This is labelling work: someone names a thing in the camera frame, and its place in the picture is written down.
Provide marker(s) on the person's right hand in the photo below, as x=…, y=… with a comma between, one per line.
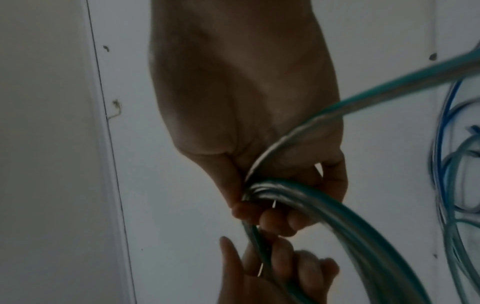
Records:
x=243, y=89

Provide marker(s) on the person's left hand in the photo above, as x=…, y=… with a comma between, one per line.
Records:
x=247, y=282

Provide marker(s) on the clear blue striped tube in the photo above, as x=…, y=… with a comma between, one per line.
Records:
x=435, y=154

